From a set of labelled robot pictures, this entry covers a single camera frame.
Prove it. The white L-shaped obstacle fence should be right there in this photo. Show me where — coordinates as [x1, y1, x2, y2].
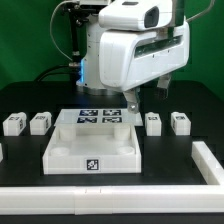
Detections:
[0, 141, 224, 215]

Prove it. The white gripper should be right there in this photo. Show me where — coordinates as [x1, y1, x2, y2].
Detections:
[99, 22, 190, 114]

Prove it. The grey cable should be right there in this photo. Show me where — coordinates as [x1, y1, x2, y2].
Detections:
[49, 0, 81, 63]

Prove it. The white marker base plate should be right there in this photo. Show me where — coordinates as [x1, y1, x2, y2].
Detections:
[55, 108, 143, 126]

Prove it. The white square table top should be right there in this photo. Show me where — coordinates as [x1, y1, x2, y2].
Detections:
[42, 123, 141, 175]

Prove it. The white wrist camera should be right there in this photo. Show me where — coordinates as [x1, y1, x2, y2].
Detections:
[99, 0, 173, 31]

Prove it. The black cable bundle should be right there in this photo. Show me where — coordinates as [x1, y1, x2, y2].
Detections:
[34, 64, 81, 83]

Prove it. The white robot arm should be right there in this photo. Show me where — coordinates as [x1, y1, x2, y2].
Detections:
[78, 0, 190, 113]

